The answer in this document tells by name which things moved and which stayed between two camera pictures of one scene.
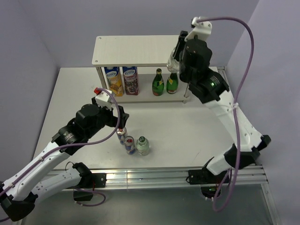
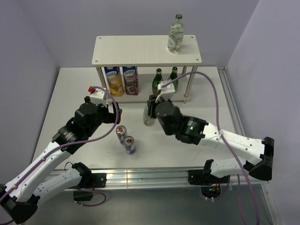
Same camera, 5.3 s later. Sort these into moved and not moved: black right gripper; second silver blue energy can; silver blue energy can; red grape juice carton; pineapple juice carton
Moved: black right gripper
Not moved: pineapple juice carton; second silver blue energy can; red grape juice carton; silver blue energy can
